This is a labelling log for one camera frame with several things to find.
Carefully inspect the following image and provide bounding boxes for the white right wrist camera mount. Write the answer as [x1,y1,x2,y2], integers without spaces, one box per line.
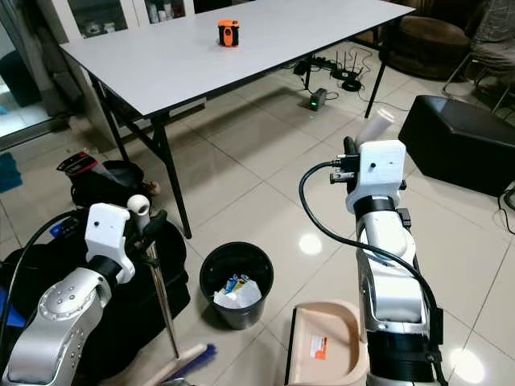
[345,140,408,215]

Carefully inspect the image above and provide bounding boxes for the blue folder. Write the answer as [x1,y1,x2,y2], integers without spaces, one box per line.
[0,288,25,329]

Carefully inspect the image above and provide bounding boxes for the black power strip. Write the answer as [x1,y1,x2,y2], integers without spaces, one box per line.
[292,56,331,79]

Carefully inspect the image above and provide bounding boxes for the small box with green light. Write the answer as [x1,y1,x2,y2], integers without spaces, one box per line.
[305,88,329,112]

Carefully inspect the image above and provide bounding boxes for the black leather ottoman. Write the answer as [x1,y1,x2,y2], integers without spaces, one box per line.
[398,94,515,197]

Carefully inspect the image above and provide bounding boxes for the metal-framed chair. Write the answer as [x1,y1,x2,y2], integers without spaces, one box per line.
[441,0,515,115]

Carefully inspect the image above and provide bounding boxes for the black router with antennas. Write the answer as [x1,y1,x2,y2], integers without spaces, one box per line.
[329,48,366,92]

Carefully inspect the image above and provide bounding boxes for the crumpled white paper trash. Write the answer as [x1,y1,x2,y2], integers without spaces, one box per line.
[212,273,263,310]

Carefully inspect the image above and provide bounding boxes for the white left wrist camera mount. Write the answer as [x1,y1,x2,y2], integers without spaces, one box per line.
[84,202,135,271]

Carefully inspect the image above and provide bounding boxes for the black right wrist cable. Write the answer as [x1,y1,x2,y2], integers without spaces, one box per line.
[298,160,443,322]

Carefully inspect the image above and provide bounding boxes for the black bucket with red pack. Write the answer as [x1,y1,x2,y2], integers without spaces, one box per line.
[56,150,155,211]

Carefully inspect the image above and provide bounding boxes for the brown round pouf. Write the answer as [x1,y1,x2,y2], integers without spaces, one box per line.
[385,14,473,80]

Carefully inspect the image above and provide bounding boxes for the orange black small device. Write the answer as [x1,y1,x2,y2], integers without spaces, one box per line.
[217,19,241,48]

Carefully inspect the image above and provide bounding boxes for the white folding table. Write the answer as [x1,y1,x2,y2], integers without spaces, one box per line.
[60,0,418,240]

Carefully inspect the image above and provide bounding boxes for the broom with metal pole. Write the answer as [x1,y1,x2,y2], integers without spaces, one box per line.
[126,195,217,386]

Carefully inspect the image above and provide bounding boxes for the teal floor mat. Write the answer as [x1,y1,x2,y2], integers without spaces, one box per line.
[0,152,24,195]

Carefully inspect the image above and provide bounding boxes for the large black bag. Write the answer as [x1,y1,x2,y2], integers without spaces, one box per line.
[0,211,196,380]

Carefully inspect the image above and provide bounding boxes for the beige long-handled dustpan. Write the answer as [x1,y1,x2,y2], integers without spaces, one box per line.
[285,108,397,386]

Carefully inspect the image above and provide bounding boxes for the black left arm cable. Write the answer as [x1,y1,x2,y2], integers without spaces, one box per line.
[0,211,91,339]

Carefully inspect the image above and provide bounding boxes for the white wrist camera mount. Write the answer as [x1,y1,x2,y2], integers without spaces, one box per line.
[84,202,135,271]
[345,140,408,215]

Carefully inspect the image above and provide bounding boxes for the black round trash bin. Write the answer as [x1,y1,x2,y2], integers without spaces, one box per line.
[199,241,275,331]

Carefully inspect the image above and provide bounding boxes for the white glass-door cabinet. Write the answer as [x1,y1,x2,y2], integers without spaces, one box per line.
[39,0,196,43]

